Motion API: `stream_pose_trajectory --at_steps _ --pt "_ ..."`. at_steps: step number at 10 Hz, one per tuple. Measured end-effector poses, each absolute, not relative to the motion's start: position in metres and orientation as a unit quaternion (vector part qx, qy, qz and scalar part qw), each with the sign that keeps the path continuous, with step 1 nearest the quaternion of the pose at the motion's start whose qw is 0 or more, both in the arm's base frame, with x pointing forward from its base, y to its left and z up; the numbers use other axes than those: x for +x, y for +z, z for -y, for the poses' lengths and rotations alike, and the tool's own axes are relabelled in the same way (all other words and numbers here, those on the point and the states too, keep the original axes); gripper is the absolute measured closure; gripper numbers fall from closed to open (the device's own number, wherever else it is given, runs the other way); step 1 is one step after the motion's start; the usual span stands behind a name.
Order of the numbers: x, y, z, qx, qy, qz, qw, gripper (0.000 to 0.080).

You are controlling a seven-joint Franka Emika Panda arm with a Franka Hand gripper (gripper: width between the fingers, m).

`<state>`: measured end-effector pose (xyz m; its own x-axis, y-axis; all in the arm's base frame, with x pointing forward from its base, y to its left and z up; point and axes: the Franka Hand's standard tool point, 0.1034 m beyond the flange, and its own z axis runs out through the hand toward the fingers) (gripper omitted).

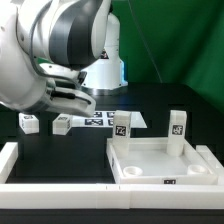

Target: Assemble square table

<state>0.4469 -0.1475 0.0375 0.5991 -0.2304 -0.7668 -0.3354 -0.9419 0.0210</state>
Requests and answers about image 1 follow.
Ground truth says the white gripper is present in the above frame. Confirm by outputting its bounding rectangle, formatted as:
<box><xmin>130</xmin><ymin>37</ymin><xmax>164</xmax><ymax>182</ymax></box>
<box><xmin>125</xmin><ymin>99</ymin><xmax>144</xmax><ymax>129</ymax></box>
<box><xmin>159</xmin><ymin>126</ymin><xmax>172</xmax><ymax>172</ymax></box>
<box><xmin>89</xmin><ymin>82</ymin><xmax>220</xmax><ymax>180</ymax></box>
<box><xmin>40</xmin><ymin>63</ymin><xmax>96</xmax><ymax>117</ymax></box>

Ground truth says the white square table top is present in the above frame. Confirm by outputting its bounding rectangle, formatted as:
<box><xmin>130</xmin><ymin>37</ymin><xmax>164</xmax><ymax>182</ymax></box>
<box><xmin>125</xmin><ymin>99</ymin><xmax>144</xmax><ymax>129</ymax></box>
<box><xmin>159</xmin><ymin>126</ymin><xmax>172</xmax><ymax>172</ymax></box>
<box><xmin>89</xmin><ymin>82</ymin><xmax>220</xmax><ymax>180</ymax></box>
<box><xmin>106</xmin><ymin>137</ymin><xmax>219</xmax><ymax>185</ymax></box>

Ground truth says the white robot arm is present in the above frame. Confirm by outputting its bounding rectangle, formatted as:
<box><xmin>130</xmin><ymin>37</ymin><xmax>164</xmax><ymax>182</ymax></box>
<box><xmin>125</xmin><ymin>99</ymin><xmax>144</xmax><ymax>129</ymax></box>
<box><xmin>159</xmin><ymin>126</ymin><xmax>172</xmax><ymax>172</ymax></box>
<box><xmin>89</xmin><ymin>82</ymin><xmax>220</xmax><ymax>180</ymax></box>
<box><xmin>0</xmin><ymin>0</ymin><xmax>112</xmax><ymax>117</ymax></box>

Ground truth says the fiducial marker sheet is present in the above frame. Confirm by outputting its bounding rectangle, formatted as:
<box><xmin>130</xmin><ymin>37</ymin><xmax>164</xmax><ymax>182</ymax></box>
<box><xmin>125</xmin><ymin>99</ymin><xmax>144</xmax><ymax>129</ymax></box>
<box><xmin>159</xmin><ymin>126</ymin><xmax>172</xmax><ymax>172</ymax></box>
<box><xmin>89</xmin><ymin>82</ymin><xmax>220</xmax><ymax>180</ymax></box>
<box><xmin>72</xmin><ymin>111</ymin><xmax>147</xmax><ymax>128</ymax></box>

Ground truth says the white U-shaped obstacle fence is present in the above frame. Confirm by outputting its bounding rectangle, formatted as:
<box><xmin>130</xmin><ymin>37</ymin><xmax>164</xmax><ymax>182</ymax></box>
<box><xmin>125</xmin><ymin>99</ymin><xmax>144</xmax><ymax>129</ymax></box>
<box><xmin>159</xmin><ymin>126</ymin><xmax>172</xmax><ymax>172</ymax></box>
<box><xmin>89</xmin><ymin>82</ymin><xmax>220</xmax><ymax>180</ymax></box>
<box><xmin>0</xmin><ymin>142</ymin><xmax>224</xmax><ymax>209</ymax></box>

